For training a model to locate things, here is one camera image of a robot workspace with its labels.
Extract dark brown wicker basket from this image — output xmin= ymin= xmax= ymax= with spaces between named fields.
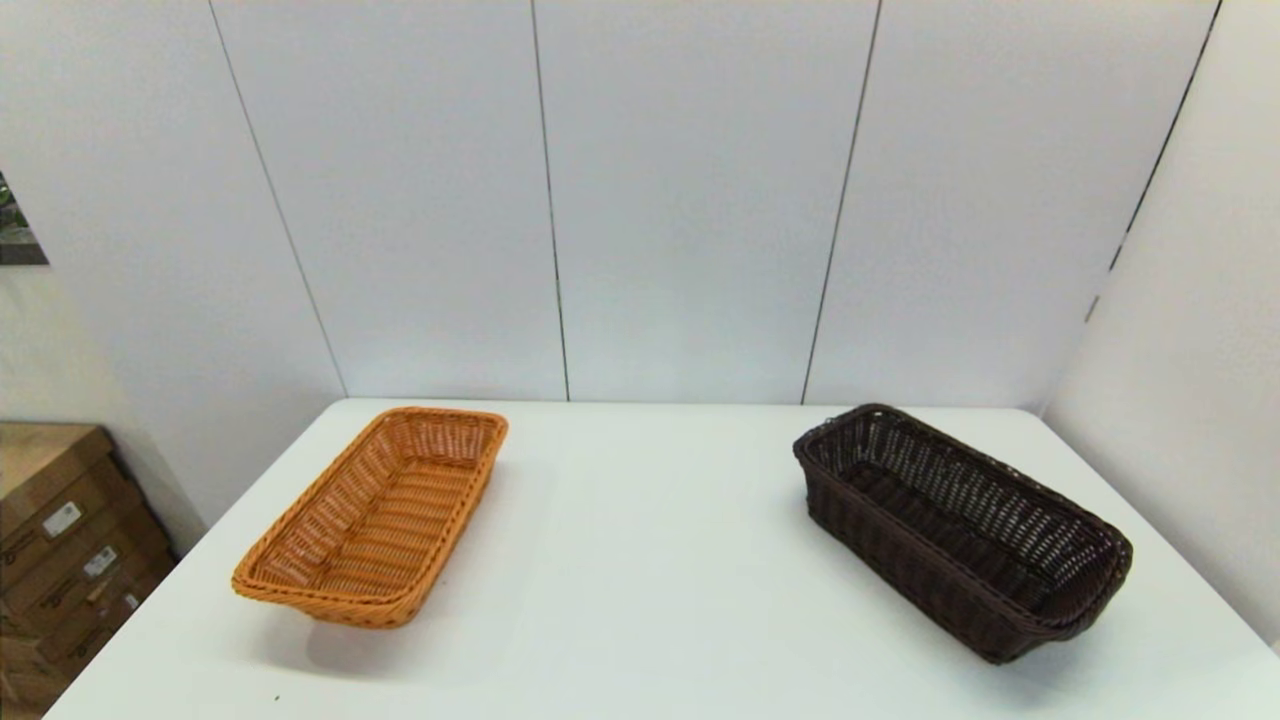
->
xmin=793 ymin=403 xmax=1135 ymax=666

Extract orange wicker basket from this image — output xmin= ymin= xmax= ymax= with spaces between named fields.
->
xmin=231 ymin=405 xmax=509 ymax=630

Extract brown cardboard box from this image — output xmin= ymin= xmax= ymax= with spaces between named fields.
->
xmin=0 ymin=545 xmax=181 ymax=651
xmin=0 ymin=610 xmax=131 ymax=716
xmin=0 ymin=490 xmax=166 ymax=611
xmin=0 ymin=421 xmax=141 ymax=566

